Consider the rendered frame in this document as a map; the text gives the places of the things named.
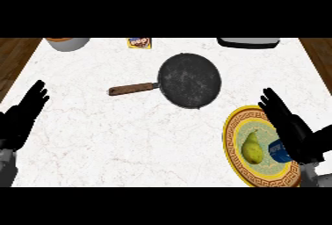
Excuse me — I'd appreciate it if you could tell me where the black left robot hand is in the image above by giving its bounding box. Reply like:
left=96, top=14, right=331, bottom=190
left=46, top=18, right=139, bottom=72
left=0, top=79, right=51, bottom=152

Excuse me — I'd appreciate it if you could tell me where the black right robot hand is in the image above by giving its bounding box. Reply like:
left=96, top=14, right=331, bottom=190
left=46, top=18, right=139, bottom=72
left=257, top=87, right=332, bottom=165

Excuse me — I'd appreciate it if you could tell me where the yellow patterned plate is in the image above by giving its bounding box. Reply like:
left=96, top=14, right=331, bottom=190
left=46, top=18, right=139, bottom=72
left=222, top=105, right=303, bottom=188

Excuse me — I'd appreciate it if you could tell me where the green pear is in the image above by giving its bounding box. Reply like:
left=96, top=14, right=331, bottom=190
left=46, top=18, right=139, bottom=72
left=241, top=129, right=265, bottom=165

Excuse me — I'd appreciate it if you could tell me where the grey pot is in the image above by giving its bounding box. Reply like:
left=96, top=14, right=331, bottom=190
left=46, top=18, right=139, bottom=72
left=45, top=37, right=92, bottom=53

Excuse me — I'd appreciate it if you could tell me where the white and black appliance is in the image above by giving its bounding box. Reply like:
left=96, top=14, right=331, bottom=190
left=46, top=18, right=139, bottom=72
left=216, top=37, right=282, bottom=49

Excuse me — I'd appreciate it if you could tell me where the yellow printed box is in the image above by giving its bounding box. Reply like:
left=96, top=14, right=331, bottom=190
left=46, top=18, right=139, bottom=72
left=126, top=37, right=154, bottom=50

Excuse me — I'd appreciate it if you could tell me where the black frying pan wooden handle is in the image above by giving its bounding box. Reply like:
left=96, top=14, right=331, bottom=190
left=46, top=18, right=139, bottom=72
left=107, top=52, right=223, bottom=110

